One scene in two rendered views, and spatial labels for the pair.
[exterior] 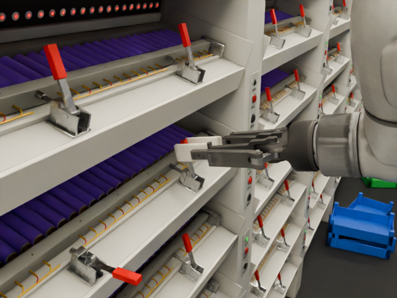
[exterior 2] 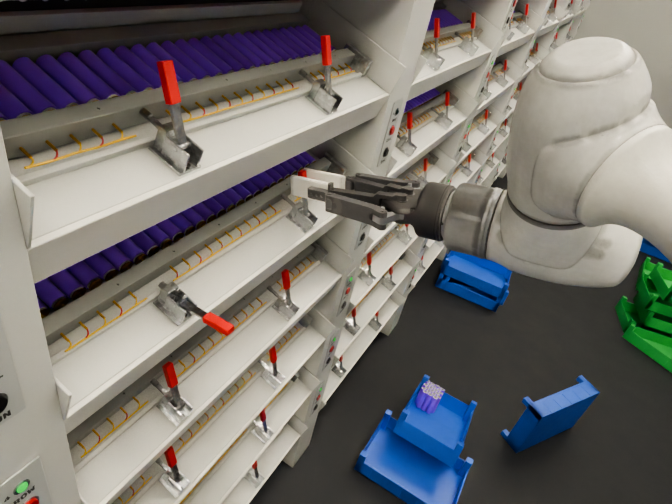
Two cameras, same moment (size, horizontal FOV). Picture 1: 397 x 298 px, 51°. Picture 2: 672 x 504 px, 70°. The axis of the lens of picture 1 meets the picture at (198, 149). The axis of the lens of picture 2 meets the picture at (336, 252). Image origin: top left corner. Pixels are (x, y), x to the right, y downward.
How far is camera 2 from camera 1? 7 cm
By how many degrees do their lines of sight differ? 14
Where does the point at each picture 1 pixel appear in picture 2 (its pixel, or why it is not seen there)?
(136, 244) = (231, 284)
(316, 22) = (487, 35)
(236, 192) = (350, 230)
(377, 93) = (524, 187)
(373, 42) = (534, 136)
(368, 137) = (502, 224)
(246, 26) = (401, 44)
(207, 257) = (305, 295)
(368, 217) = (486, 264)
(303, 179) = not seen: hidden behind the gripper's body
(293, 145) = (422, 211)
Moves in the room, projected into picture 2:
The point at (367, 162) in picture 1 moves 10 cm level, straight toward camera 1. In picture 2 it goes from (494, 248) to (477, 292)
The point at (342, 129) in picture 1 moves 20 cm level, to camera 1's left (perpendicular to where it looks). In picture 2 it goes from (479, 206) to (313, 174)
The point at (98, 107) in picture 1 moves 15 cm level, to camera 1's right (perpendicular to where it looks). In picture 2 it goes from (211, 134) to (353, 162)
